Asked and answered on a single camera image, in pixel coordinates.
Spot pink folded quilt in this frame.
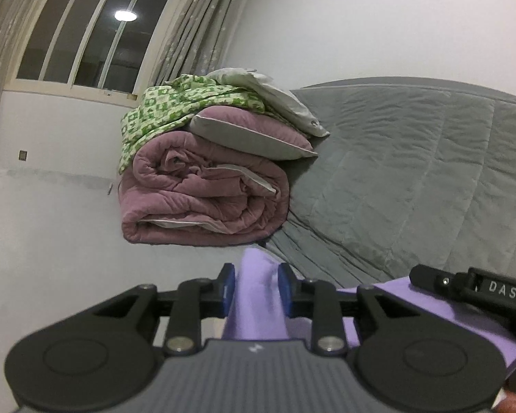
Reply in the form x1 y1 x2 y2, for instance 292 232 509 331
118 130 290 246

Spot grey right curtain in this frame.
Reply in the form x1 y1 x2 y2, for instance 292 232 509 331
153 0 247 85

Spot window with white frame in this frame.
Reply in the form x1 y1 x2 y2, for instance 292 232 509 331
5 0 179 106

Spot white grey pillow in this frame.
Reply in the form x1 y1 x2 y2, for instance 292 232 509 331
207 68 330 138

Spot purple pants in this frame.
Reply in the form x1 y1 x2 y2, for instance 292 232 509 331
223 247 516 375

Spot grey quilted headboard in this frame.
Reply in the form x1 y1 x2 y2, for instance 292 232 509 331
266 77 516 287

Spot pink grey pillow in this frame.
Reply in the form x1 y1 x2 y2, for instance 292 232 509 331
189 105 317 160

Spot green patterned blanket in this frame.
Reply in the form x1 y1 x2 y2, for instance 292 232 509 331
118 74 266 173

